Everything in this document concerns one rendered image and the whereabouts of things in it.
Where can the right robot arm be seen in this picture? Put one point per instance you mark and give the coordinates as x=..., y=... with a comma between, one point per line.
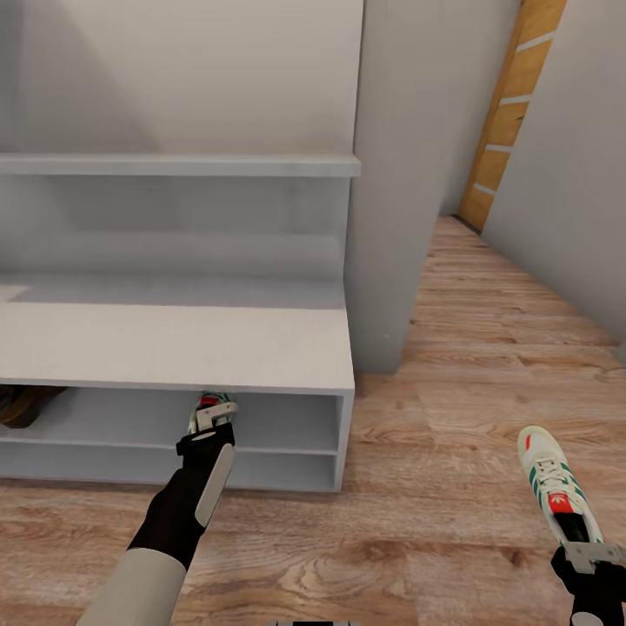
x=598, y=586

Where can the gym shoe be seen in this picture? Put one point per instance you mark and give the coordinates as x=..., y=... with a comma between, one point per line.
x=556, y=489
x=209, y=399

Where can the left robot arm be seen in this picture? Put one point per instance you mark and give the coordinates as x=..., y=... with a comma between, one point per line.
x=143, y=588

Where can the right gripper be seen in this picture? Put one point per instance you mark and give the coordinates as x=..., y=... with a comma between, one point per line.
x=609, y=580

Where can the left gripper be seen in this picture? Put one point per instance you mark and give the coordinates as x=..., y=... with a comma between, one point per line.
x=224, y=431

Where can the door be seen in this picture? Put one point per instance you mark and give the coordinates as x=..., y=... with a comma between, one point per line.
x=528, y=49

